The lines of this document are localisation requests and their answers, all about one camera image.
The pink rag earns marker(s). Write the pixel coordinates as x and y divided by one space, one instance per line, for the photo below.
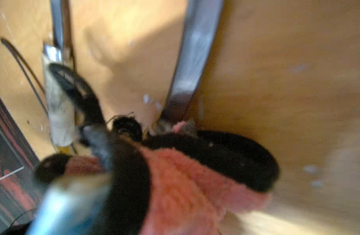
187 197

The small sickle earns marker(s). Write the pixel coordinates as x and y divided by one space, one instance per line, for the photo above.
200 26
59 50

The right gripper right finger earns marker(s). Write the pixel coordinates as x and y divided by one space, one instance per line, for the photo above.
235 156

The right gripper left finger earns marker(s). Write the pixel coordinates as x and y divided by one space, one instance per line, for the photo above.
127 202

